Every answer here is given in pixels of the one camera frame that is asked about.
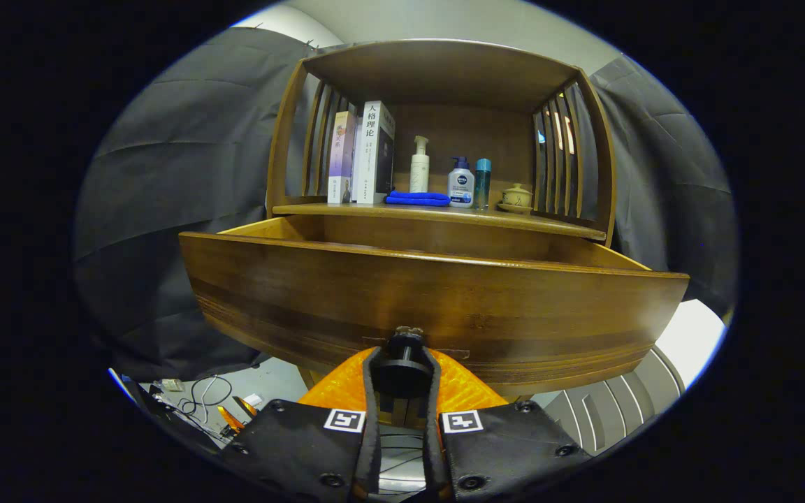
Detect tan lidded teacup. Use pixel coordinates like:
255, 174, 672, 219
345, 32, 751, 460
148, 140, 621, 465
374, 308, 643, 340
498, 183, 534, 215

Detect brown wooden drawer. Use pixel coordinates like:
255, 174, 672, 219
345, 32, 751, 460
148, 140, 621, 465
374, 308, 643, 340
179, 215, 690, 399

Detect blue folded cloth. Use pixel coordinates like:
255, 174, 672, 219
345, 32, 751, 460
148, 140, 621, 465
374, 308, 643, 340
384, 191, 451, 207

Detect purple book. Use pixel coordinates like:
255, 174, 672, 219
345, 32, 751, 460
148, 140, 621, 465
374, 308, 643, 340
327, 110, 358, 205

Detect white bottle with blue cap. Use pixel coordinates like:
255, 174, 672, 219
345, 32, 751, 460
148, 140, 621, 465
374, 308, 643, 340
447, 156, 475, 209

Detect grey metal frame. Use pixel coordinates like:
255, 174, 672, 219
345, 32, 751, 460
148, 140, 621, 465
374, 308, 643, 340
532, 344, 686, 456

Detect black cables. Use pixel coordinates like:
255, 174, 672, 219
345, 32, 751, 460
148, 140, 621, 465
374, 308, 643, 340
179, 374, 235, 427

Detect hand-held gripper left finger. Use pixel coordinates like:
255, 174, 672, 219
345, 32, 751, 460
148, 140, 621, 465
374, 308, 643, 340
219, 346, 384, 503

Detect teal slim bottle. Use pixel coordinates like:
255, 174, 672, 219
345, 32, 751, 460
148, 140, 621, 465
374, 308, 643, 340
474, 158, 492, 210

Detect white and black book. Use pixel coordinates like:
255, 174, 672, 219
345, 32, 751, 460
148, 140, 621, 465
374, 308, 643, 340
352, 100, 396, 205

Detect white pump bottle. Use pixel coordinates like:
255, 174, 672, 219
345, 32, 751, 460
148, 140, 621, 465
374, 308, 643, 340
409, 136, 430, 194

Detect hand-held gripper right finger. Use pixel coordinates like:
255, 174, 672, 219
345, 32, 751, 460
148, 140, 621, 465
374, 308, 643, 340
420, 347, 593, 500

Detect black backdrop cloth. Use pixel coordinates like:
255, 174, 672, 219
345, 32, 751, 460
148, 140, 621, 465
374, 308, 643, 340
74, 28, 739, 381

